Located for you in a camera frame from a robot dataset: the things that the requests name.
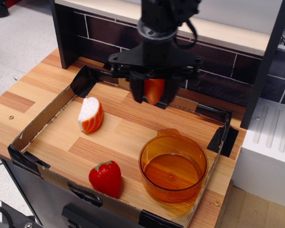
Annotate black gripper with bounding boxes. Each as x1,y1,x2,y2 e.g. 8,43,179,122
108,20,202,105

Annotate orange toy carrot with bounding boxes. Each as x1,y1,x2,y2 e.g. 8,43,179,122
144,79,165,105

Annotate orange transparent plastic pot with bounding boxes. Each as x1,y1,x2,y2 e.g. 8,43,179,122
138,129,208,202

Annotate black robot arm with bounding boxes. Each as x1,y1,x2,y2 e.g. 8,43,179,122
109,0,203,109

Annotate cardboard fence with black tape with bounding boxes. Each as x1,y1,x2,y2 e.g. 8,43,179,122
8,66,239,228

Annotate white orange salmon sushi toy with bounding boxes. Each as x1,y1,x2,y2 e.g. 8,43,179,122
78,97,104,133

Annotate dark tile backsplash shelf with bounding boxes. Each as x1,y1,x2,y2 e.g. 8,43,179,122
49,0,285,130

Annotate red toy strawberry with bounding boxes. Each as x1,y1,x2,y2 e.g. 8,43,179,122
89,161,122,198

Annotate white ribbed sink drainboard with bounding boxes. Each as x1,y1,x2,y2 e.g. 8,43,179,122
232,98,285,206

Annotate black object top left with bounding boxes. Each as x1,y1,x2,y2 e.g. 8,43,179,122
0,0,10,19

